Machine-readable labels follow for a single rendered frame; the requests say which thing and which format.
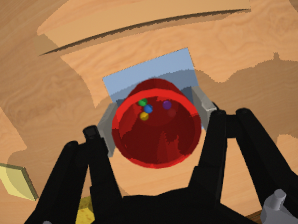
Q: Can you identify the red cup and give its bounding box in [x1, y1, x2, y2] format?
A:
[112, 78, 202, 169]

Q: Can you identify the yellow sponge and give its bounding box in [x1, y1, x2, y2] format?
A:
[76, 196, 95, 224]

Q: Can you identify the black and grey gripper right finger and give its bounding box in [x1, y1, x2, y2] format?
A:
[172, 86, 298, 224]

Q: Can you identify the pale yellow square pad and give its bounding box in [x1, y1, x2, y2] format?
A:
[0, 163, 38, 201]

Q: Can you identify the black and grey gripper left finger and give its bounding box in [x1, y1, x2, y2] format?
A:
[24, 102, 129, 224]

